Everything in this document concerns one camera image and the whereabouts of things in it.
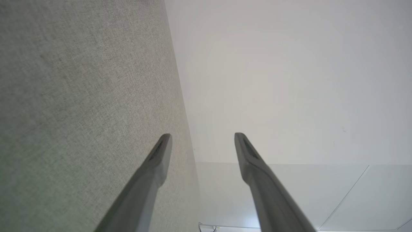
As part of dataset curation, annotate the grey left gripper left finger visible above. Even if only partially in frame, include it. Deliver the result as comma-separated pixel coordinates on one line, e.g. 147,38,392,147
94,133,173,232

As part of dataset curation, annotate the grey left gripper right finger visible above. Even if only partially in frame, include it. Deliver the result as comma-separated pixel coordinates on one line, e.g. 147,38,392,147
234,132,317,232

